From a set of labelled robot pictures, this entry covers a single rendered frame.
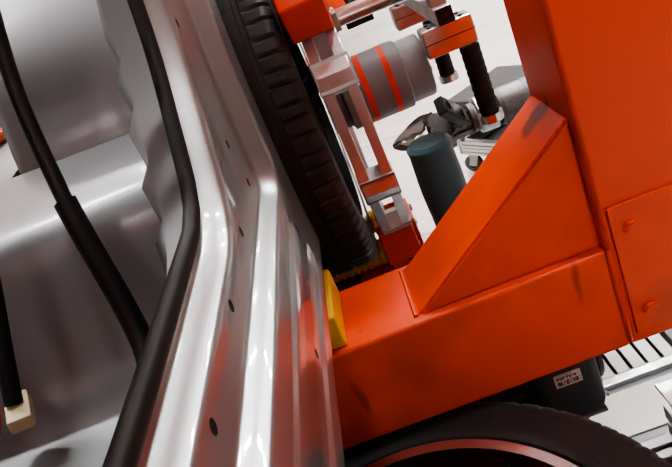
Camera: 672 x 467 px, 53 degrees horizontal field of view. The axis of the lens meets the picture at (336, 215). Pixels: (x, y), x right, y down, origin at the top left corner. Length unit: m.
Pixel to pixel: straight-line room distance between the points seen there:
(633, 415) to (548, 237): 0.71
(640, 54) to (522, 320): 0.36
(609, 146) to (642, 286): 0.21
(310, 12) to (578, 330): 0.61
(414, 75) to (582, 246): 0.54
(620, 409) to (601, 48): 0.92
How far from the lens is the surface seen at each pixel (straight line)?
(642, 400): 1.58
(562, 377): 1.28
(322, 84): 1.09
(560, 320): 0.96
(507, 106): 1.65
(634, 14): 0.84
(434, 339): 0.92
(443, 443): 0.99
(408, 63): 1.32
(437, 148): 1.26
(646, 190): 0.92
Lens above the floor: 1.19
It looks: 23 degrees down
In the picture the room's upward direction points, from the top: 24 degrees counter-clockwise
